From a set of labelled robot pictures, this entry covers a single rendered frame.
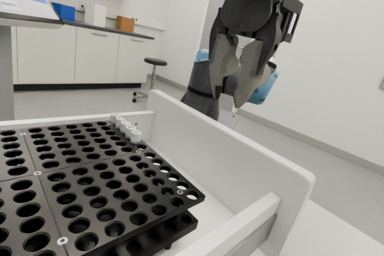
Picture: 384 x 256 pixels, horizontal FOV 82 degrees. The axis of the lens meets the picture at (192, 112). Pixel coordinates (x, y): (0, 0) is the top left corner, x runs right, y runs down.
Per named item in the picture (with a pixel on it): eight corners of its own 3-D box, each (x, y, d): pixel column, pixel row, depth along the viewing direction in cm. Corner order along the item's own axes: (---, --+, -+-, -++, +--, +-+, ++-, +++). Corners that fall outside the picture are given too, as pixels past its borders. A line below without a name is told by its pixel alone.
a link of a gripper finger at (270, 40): (274, 76, 27) (288, -1, 25) (268, 76, 26) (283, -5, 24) (240, 72, 30) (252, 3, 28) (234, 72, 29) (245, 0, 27)
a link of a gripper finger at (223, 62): (234, 98, 37) (258, 43, 33) (211, 99, 32) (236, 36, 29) (221, 90, 38) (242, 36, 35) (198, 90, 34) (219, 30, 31)
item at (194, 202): (118, 123, 32) (119, 119, 32) (204, 200, 20) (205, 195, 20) (105, 124, 30) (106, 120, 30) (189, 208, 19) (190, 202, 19)
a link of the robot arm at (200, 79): (195, 80, 83) (204, 44, 78) (228, 92, 80) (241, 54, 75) (182, 84, 72) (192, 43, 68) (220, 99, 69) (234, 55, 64)
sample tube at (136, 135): (124, 163, 28) (129, 130, 26) (134, 161, 29) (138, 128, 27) (130, 168, 27) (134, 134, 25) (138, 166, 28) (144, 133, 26)
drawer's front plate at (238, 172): (148, 141, 45) (156, 88, 41) (282, 256, 26) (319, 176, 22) (140, 142, 43) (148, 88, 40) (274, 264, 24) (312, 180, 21)
